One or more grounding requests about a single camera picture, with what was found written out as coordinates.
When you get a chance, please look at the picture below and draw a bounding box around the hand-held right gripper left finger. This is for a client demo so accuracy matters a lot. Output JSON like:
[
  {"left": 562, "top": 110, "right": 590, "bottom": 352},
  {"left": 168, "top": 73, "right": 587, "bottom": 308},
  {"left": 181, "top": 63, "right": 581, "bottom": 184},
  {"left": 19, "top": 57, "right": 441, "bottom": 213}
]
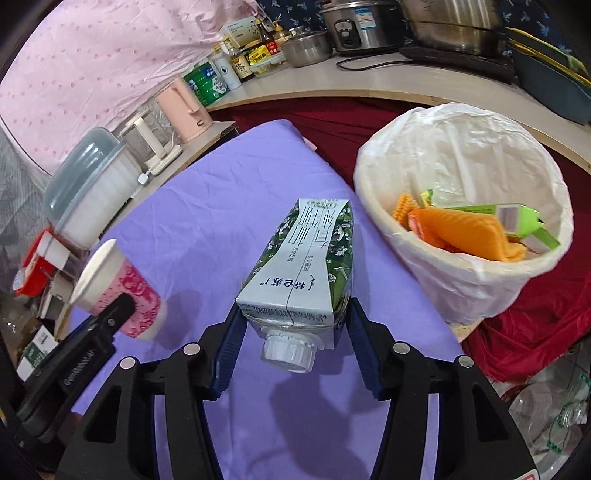
[{"left": 55, "top": 305, "right": 245, "bottom": 480}]

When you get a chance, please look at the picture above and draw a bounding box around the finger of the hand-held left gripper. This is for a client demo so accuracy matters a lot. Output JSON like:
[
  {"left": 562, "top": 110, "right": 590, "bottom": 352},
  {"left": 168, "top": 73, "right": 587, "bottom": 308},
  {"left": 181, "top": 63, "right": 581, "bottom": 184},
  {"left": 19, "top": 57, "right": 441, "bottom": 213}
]
[{"left": 84, "top": 292, "right": 136, "bottom": 346}]

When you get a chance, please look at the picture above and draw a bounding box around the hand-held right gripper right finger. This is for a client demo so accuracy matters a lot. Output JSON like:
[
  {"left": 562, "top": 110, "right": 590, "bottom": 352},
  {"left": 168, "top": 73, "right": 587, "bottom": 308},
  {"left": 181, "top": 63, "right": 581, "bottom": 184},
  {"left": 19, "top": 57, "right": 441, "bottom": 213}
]
[{"left": 346, "top": 296, "right": 539, "bottom": 480}]

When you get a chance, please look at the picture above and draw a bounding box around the pink patterned paper cup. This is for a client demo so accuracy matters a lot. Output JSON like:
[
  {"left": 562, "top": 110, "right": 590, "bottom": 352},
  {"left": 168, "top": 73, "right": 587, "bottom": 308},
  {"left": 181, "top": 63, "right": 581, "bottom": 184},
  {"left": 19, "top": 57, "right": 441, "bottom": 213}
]
[{"left": 69, "top": 239, "right": 168, "bottom": 342}]

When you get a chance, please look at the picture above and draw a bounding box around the green floral milk carton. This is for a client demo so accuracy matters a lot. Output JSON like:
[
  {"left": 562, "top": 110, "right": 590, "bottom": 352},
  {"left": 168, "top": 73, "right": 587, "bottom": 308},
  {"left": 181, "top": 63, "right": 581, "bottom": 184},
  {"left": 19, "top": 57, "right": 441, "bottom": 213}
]
[{"left": 235, "top": 198, "right": 355, "bottom": 374}]

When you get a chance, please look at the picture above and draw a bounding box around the orange wrapper with red print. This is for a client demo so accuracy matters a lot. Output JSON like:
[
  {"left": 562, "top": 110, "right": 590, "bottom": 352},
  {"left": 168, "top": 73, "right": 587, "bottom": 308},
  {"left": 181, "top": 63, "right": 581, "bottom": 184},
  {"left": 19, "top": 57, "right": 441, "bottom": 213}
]
[{"left": 406, "top": 209, "right": 444, "bottom": 245}]

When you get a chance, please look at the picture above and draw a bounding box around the orange waffle cloth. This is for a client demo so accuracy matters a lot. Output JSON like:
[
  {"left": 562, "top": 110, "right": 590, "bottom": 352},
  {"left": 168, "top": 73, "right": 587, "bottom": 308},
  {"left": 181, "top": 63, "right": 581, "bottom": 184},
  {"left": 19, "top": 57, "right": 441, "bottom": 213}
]
[{"left": 392, "top": 193, "right": 527, "bottom": 263}]

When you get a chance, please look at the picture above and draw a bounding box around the small green box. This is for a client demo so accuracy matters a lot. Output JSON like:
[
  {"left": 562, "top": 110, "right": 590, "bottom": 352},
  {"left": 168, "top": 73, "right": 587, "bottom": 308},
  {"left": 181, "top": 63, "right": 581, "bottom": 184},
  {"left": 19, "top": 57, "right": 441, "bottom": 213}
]
[{"left": 443, "top": 203, "right": 561, "bottom": 247}]

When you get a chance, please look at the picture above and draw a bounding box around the bin with white liner bag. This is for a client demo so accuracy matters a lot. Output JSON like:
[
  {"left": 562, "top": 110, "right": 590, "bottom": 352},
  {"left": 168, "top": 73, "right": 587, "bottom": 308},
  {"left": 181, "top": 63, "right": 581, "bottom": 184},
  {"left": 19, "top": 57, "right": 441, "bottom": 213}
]
[{"left": 353, "top": 104, "right": 574, "bottom": 326}]

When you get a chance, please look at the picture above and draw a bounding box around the green and white carton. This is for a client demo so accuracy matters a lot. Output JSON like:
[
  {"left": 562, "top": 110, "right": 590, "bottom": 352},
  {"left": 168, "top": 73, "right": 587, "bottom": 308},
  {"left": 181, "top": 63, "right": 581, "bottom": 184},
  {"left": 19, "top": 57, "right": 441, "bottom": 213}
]
[{"left": 16, "top": 323, "right": 61, "bottom": 384}]

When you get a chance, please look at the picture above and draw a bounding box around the red and white box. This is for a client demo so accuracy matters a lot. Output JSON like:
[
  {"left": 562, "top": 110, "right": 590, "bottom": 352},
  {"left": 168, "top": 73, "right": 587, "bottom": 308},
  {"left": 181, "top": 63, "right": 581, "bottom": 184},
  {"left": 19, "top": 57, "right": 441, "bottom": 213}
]
[{"left": 14, "top": 228, "right": 75, "bottom": 296}]

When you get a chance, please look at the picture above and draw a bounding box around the clear plastic lidded container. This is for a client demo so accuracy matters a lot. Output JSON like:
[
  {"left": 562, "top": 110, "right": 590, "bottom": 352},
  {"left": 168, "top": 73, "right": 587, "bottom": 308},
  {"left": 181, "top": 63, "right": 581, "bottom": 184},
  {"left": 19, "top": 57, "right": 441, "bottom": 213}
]
[{"left": 42, "top": 127, "right": 141, "bottom": 250}]

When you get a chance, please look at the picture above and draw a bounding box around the purple bed sheet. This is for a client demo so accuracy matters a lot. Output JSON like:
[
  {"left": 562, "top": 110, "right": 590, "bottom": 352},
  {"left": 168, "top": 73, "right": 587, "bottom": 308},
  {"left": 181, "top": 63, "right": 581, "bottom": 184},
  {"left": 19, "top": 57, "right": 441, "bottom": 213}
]
[{"left": 69, "top": 119, "right": 462, "bottom": 480}]

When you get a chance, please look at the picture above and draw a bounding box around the grey cloth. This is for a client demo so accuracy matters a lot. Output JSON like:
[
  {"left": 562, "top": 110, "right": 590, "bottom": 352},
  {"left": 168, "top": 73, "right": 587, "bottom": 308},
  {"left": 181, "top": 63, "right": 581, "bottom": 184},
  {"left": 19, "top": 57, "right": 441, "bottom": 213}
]
[{"left": 0, "top": 115, "right": 51, "bottom": 296}]

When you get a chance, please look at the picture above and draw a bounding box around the dark red cloth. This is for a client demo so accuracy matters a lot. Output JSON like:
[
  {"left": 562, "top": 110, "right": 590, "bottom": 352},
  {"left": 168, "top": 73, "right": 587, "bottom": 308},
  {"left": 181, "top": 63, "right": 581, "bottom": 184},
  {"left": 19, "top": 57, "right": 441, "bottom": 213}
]
[{"left": 208, "top": 92, "right": 591, "bottom": 384}]

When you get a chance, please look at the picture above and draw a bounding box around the white glass kettle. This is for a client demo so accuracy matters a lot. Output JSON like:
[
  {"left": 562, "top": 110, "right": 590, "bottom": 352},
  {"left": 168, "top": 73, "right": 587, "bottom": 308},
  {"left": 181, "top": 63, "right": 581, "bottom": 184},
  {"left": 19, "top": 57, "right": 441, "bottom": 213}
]
[{"left": 122, "top": 111, "right": 183, "bottom": 176}]

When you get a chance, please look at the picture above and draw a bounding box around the pile of clear plastic bottles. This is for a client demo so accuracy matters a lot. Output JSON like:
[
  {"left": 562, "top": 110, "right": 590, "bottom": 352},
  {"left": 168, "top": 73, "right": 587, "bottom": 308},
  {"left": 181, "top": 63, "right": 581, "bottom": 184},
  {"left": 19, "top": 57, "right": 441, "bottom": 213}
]
[{"left": 508, "top": 364, "right": 591, "bottom": 476}]

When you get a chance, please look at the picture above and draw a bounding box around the pink kettle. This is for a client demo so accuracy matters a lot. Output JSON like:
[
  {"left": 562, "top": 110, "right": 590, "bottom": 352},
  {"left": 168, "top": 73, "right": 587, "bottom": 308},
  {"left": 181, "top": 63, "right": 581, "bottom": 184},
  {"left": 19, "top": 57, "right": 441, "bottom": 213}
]
[{"left": 154, "top": 78, "right": 214, "bottom": 144}]

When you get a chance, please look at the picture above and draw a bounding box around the pink dotted cloth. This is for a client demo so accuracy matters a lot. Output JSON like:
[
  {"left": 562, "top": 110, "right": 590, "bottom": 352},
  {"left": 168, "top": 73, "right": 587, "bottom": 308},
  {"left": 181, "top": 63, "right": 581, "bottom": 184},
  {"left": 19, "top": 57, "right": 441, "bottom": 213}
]
[{"left": 0, "top": 0, "right": 259, "bottom": 176}]

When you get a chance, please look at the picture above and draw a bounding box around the white bottle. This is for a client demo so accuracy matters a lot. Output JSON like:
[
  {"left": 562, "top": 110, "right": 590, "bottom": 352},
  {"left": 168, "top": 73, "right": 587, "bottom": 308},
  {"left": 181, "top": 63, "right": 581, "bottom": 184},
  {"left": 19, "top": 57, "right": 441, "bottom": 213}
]
[{"left": 213, "top": 50, "right": 243, "bottom": 92}]

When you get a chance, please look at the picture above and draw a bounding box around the dark soy sauce bottle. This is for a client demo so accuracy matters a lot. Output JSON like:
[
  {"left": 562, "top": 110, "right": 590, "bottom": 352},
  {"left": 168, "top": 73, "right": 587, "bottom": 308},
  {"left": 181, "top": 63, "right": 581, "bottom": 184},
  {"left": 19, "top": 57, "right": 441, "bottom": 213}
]
[{"left": 226, "top": 44, "right": 254, "bottom": 84}]

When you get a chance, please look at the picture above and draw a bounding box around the clear food container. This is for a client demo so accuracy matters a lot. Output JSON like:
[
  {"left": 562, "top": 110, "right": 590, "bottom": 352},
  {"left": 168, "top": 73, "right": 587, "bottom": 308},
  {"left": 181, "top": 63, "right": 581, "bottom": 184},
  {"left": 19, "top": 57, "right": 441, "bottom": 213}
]
[{"left": 252, "top": 53, "right": 289, "bottom": 75}]

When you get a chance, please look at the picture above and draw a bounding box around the black induction cooker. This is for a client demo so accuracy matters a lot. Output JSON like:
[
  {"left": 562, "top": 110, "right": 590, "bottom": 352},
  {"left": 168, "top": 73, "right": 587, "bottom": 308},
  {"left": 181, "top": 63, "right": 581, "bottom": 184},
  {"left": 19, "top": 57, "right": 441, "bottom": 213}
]
[{"left": 399, "top": 44, "right": 518, "bottom": 84}]

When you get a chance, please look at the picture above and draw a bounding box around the small steel pot with lid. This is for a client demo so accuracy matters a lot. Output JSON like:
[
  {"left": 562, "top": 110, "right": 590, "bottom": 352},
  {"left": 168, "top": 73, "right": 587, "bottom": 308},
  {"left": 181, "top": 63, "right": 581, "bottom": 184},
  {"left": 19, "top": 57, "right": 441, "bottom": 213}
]
[{"left": 279, "top": 28, "right": 334, "bottom": 68}]

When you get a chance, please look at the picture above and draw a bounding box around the white and green box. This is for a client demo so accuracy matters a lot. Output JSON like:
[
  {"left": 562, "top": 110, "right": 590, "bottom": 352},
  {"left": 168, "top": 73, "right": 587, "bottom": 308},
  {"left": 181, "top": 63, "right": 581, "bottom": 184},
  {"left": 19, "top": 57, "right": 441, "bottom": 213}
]
[{"left": 218, "top": 16, "right": 259, "bottom": 49}]

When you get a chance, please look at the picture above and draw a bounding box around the sauce bottle with red label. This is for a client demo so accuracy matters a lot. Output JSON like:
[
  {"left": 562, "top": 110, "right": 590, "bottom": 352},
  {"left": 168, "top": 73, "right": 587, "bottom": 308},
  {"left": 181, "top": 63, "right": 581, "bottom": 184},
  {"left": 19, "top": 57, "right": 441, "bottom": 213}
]
[{"left": 256, "top": 18, "right": 282, "bottom": 56}]

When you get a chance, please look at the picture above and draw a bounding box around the steel rice cooker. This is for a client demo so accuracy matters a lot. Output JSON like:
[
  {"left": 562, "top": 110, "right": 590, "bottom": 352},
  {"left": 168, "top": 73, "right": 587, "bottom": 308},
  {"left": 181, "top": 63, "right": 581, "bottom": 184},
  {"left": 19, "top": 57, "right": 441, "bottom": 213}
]
[{"left": 320, "top": 0, "right": 407, "bottom": 54}]

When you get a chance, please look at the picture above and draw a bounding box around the blue and yellow basin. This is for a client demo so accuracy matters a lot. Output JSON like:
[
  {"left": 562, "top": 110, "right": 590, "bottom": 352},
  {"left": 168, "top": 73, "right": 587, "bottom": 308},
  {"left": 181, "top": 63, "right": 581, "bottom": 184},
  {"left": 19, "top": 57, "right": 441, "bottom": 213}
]
[{"left": 503, "top": 28, "right": 591, "bottom": 125}]

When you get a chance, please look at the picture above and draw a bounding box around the large steel steamer pot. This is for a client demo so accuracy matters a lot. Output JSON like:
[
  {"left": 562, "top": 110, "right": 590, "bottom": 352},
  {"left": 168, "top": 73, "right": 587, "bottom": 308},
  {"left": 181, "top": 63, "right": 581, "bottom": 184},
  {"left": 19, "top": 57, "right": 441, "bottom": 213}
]
[{"left": 399, "top": 0, "right": 509, "bottom": 58}]

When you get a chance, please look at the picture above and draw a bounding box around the black power cable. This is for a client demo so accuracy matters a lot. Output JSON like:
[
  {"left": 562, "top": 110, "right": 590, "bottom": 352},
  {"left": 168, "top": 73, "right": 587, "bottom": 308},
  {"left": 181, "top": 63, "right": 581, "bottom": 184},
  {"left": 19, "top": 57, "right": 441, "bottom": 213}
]
[{"left": 336, "top": 51, "right": 416, "bottom": 72}]

